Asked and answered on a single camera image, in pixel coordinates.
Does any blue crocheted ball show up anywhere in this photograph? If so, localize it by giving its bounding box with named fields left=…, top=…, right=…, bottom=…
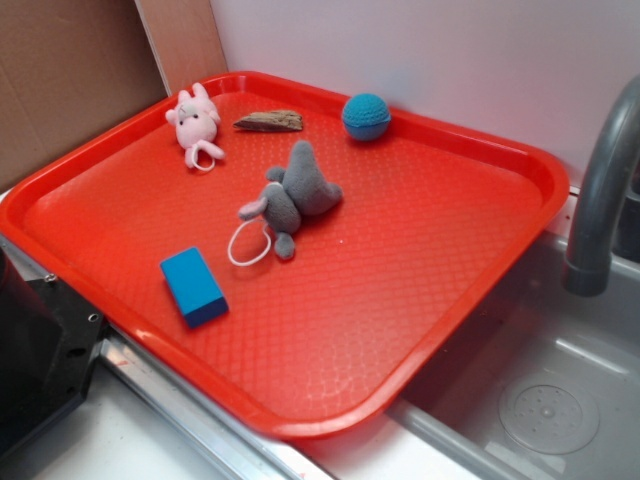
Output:
left=341, top=93, right=391, bottom=141

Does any red plastic tray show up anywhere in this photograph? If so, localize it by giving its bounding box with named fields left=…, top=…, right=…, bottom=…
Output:
left=1, top=72, right=569, bottom=439

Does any grey plush elephant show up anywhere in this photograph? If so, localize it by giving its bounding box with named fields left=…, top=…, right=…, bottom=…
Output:
left=227, top=140, right=344, bottom=267

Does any brown wood piece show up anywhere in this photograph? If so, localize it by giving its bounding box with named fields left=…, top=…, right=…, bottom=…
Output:
left=233, top=110, right=304, bottom=133

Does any blue rectangular block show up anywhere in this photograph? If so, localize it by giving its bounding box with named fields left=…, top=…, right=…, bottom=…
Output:
left=160, top=247, right=229, bottom=329

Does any pink plush toy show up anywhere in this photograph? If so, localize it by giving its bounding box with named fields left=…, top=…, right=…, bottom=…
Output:
left=165, top=82, right=226, bottom=172

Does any grey plastic sink basin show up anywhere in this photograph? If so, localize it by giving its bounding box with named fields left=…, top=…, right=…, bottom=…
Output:
left=389, top=234, right=639, bottom=479

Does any grey sink faucet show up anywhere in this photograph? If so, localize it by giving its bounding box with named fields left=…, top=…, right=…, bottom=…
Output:
left=562, top=77, right=639, bottom=297

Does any brown cardboard panel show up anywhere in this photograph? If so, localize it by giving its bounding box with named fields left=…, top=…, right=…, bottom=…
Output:
left=1, top=1, right=166, bottom=190

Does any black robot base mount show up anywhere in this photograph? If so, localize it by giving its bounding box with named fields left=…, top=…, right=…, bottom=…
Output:
left=1, top=253, right=105, bottom=459

